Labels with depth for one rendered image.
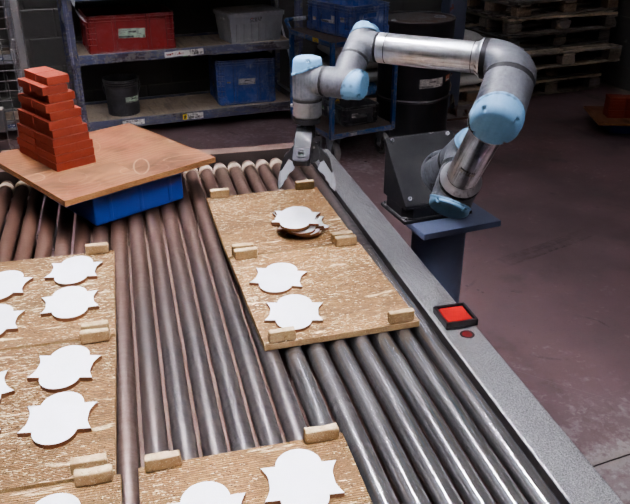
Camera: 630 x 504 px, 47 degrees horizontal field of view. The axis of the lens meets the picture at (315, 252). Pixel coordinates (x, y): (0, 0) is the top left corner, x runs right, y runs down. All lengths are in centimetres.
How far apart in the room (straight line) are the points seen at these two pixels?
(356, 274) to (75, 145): 95
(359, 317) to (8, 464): 76
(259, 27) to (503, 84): 458
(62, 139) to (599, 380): 222
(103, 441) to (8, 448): 16
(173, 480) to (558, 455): 65
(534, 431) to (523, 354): 187
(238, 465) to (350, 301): 57
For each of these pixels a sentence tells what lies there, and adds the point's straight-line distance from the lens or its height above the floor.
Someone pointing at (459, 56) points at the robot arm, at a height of 143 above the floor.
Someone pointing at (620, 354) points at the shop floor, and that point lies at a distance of 340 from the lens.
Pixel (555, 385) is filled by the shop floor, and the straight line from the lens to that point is 312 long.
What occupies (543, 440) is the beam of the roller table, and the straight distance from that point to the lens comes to 139.
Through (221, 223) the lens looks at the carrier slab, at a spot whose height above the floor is 94.
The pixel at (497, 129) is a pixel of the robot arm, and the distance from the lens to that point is 171.
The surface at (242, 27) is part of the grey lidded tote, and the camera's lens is 611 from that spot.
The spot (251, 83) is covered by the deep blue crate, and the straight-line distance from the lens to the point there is 623.
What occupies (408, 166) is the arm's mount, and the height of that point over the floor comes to 102.
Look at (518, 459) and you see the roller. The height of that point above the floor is 92.
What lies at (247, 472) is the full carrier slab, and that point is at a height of 94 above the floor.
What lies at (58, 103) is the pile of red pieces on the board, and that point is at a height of 123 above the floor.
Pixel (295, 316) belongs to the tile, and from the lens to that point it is 161.
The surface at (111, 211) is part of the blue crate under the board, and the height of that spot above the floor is 96.
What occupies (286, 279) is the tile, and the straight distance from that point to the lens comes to 176.
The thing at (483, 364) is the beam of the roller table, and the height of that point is 92.
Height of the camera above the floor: 179
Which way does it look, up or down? 27 degrees down
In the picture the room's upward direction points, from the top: straight up
